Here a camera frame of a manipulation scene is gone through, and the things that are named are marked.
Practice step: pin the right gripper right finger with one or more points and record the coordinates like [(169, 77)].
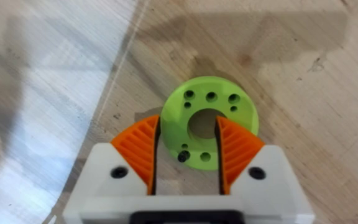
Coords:
[(244, 161)]

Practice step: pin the small black screw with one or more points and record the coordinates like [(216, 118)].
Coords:
[(183, 155)]

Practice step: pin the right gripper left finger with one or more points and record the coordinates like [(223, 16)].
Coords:
[(129, 161)]

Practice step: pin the green disc with holes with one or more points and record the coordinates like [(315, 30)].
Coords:
[(179, 121)]

